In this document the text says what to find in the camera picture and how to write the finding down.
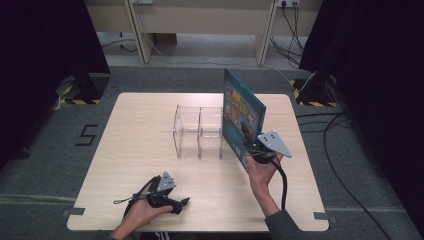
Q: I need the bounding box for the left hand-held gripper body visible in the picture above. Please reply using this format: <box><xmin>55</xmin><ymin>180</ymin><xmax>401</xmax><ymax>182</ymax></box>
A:
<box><xmin>146</xmin><ymin>171</ymin><xmax>180</xmax><ymax>209</ymax></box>

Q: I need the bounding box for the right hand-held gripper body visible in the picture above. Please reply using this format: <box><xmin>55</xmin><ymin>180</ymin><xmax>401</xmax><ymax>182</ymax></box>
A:
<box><xmin>244</xmin><ymin>129</ymin><xmax>293</xmax><ymax>165</ymax></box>

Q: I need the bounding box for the blue picture book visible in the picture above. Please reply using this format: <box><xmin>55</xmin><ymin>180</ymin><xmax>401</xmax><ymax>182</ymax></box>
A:
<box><xmin>222</xmin><ymin>68</ymin><xmax>267</xmax><ymax>169</ymax></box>

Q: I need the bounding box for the clear acrylic book rack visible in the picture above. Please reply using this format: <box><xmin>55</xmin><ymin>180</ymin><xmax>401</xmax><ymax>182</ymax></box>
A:
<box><xmin>172</xmin><ymin>104</ymin><xmax>243</xmax><ymax>160</ymax></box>

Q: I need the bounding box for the person's left hand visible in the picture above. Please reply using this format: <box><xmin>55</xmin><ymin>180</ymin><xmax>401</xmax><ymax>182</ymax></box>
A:
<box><xmin>124</xmin><ymin>183</ymin><xmax>174</xmax><ymax>231</ymax></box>

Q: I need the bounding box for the person's right hand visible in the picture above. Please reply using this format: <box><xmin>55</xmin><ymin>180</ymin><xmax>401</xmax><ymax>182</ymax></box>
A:
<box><xmin>245</xmin><ymin>153</ymin><xmax>284</xmax><ymax>199</ymax></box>

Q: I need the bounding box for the black stand base striped tape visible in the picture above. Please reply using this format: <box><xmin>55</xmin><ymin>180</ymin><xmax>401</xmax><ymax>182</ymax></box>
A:
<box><xmin>289</xmin><ymin>75</ymin><xmax>338</xmax><ymax>108</ymax></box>
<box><xmin>60</xmin><ymin>72</ymin><xmax>112</xmax><ymax>106</ymax></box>

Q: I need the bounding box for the black curtain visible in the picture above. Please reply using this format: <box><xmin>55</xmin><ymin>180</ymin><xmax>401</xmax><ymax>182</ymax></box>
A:
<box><xmin>299</xmin><ymin>0</ymin><xmax>424</xmax><ymax>232</ymax></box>
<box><xmin>0</xmin><ymin>0</ymin><xmax>112</xmax><ymax>172</ymax></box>

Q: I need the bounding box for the beige wooden desk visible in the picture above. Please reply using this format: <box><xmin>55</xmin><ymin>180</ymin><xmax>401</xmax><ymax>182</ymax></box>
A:
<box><xmin>84</xmin><ymin>0</ymin><xmax>324</xmax><ymax>66</ymax></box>

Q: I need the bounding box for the right hand-held gripper cable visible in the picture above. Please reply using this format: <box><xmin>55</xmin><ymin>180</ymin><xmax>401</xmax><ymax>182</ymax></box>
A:
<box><xmin>270</xmin><ymin>157</ymin><xmax>289</xmax><ymax>212</ymax></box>

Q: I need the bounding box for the long black floor cable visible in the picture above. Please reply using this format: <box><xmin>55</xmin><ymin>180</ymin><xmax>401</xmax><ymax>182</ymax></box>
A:
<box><xmin>295</xmin><ymin>111</ymin><xmax>392</xmax><ymax>240</ymax></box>

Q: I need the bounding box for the white floor cable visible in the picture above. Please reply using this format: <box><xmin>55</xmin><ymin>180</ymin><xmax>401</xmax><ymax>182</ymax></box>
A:
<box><xmin>142</xmin><ymin>31</ymin><xmax>316</xmax><ymax>93</ymax></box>

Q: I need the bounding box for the bundle of black cables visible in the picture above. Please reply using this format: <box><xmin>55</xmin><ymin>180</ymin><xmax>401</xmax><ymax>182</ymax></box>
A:
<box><xmin>268</xmin><ymin>2</ymin><xmax>306</xmax><ymax>69</ymax></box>

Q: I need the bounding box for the short black floor cable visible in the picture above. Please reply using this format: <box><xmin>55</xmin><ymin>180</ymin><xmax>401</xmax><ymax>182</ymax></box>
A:
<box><xmin>100</xmin><ymin>32</ymin><xmax>138</xmax><ymax>54</ymax></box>

